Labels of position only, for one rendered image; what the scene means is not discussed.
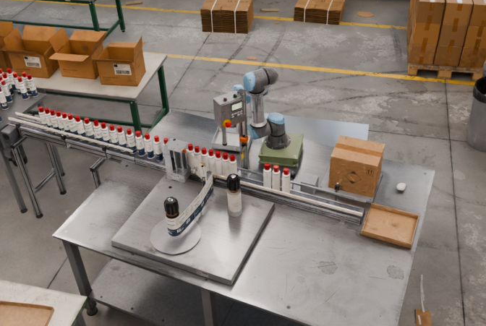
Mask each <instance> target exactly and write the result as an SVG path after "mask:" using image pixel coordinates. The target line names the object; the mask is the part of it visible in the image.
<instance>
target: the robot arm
mask: <svg viewBox="0 0 486 326"><path fill-rule="evenodd" d="M277 80H278V72H277V71H276V70H275V69H274V68H272V67H264V68H262V69H258V70H255V71H253V72H249V73H247V74H245V75H244V77H243V84H244V88H245V90H246V91H247V97H246V100H247V104H248V103H249V102H251V111H252V119H251V120H250V124H249V125H248V126H247V128H248V131H249V133H250V135H251V137H252V138H253V139H254V140H257V139H260V138H262V137H266V136H268V144H269V145H270V146H271V147H283V146H285V145H286V144H287V143H288V137H287V135H286V132H285V120H284V116H283V115H282V114H280V113H270V114H269V115H268V118H267V119H266V118H265V117H264V105H263V96H265V95H267V94H268V89H269V87H270V86H271V85H273V84H275V83H276V81H277ZM244 88H243V86H242V85H235V86H234V89H233V91H235V90H236V91H237V92H238V91H239V89H242V90H243V89H244ZM237 129H239V124H235V125H234V130H235V132H236V130H237Z"/></svg>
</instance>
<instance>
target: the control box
mask: <svg viewBox="0 0 486 326"><path fill-rule="evenodd" d="M233 94H236V96H237V91H236V90H235V91H233V92H230V93H227V94H224V95H220V96H218V97H216V98H214V99H213V107H214V116H215V123H216V124H217V125H218V126H219V127H220V128H221V129H225V128H226V125H225V123H226V122H230V123H231V126H233V125H235V124H238V123H241V122H243V121H244V101H243V97H241V96H237V98H233ZM223 98H227V102H224V101H223ZM241 100H242V108H240V109H237V110H235V111H231V104H232V103H235V102H238V101H241ZM242 109H243V114H242V115H241V116H237V117H235V118H231V113H234V112H237V111H240V110H242Z"/></svg>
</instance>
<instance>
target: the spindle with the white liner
mask: <svg viewBox="0 0 486 326"><path fill-rule="evenodd" d="M226 182H227V188H228V189H227V197H228V209H229V211H228V213H229V215H231V216H234V217H236V216H239V215H241V214H242V198H241V189H240V178H239V175H238V174H235V173H231V174H229V176H228V177H227V179H226Z"/></svg>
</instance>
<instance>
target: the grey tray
mask: <svg viewBox="0 0 486 326"><path fill-rule="evenodd" d="M247 133H248V137H249V139H248V149H249V147H250V143H251V141H252V137H251V135H250V133H249V131H248V130H247ZM226 138H227V146H223V145H222V132H221V128H220V127H218V128H217V130H216V133H215V135H214V138H213V140H212V142H211V147H212V148H215V149H221V150H232V151H238V152H240V151H239V130H238V129H237V130H236V132H235V130H234V128H226Z"/></svg>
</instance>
